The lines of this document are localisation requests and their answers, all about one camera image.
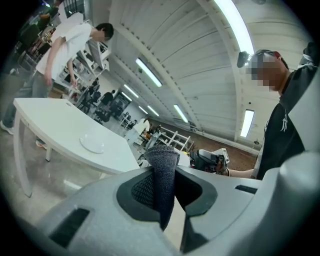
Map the person's black shirt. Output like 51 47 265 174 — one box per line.
254 42 320 181

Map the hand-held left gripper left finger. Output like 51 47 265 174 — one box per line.
36 165 181 256

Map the white plate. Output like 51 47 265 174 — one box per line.
79 133 106 154

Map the white shelf rack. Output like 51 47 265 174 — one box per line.
156 126 195 152

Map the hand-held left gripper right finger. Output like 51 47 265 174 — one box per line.
174 149 320 256

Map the long ceiling light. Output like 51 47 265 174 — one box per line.
214 0 255 55
239 109 255 138
123 84 140 99
173 104 189 124
135 57 163 88

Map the person's right forearm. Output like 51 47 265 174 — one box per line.
225 168 259 180

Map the dark grey cloth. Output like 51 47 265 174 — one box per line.
143 144 181 231

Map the white table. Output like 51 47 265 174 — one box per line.
12 97 141 198

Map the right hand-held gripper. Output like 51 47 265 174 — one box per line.
188 147 231 176

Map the black head-worn camera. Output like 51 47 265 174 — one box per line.
236 50 249 69

